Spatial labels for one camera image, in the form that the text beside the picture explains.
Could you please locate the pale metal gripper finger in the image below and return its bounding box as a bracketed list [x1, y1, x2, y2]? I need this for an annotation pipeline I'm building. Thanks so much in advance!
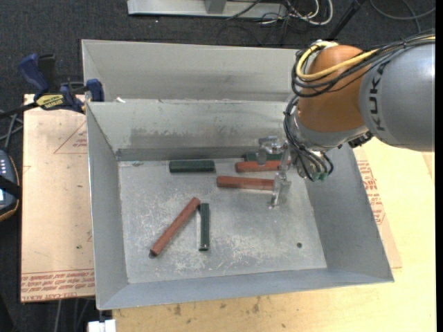
[269, 172, 293, 210]
[257, 136, 282, 166]

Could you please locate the dark green flat block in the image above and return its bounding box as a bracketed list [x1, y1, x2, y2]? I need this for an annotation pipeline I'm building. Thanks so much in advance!
[198, 202, 211, 252]
[242, 153, 282, 163]
[168, 159, 216, 174]

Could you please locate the red-brown flat block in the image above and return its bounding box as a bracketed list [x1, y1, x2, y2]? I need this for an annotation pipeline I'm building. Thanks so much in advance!
[235, 160, 291, 174]
[216, 175, 277, 191]
[149, 196, 202, 257]

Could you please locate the grey metal bin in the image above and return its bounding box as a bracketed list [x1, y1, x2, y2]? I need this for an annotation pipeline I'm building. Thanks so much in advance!
[81, 39, 395, 311]

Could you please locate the brown cardboard board red print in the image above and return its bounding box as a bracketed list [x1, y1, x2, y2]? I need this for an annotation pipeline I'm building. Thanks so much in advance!
[20, 93, 404, 304]

